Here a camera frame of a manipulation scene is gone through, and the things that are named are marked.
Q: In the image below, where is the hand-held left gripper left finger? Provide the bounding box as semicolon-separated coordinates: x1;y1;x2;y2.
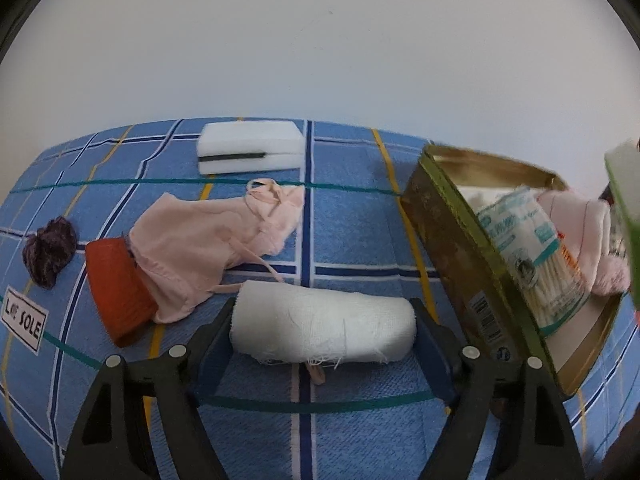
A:
62;297;238;480

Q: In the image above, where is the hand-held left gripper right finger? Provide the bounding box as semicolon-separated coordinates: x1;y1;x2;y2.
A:
409;297;586;480

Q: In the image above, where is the green tissue pack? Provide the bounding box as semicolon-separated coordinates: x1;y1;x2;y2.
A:
604;140;640;311

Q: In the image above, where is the pink fluffy puff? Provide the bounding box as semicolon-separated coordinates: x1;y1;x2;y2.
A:
592;255;632;297

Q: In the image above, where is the orange-red knitted band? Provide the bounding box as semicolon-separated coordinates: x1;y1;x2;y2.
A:
84;237;158;348

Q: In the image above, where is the white paper liner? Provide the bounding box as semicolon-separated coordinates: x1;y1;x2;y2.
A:
542;295;621;376

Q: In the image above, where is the white sponge with black strip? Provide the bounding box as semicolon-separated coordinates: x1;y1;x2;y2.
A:
196;121;305;176

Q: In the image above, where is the white printed sheet label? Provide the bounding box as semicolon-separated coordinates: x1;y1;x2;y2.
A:
1;286;48;356

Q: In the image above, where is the pale pink fabric garment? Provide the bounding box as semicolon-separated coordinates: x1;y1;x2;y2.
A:
127;178;328;386

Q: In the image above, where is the purple scrunchie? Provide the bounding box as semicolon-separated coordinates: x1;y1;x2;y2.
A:
21;216;80;290

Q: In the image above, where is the cotton swab pack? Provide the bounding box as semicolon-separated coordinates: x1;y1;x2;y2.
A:
475;186;593;337

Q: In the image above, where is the blue plaid bedsheet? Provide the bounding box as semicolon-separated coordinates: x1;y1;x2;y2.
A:
0;119;640;480

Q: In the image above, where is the white gauze roll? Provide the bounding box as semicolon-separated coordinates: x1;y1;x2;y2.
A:
229;280;417;367

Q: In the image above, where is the gold tin box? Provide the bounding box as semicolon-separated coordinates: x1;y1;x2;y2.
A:
400;142;623;401

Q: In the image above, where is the white cloth with pink trim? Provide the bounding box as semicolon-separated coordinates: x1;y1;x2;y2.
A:
457;185;611;266

